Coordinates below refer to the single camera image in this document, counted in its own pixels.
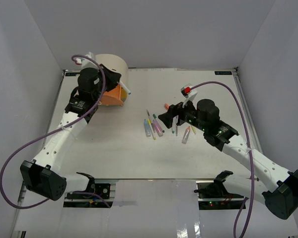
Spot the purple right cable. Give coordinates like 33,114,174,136
188,81,255,238

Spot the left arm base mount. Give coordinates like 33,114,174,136
63,182,116,208

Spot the blue highlighter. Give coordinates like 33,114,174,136
144,119,151,137

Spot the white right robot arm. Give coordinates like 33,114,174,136
158,99,298,220

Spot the beige cylindrical drawer organizer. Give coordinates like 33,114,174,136
95,54,129,88

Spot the yellow drawer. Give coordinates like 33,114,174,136
120,88,128,102

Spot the pink highlighter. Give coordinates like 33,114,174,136
153,119,163,137

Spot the purple cable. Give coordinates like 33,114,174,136
0,54,112,209
188,81,255,238

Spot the yellow pen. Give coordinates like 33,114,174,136
148,119,156,140

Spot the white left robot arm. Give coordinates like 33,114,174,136
20,66,122,201

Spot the green capped pen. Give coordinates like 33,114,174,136
153,114,165,133

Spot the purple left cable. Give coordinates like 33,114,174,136
0,54,112,209

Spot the teal capped pen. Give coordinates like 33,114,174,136
171,118,176,134

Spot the orange top drawer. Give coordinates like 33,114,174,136
98,85,124,106

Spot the orange capped clear highlighter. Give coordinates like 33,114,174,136
182,127,191,144

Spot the blue capped white marker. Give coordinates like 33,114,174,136
119,81,131,95

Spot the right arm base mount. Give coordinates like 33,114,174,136
194,171,244,211

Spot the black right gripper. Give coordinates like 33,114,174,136
158,96,208,132

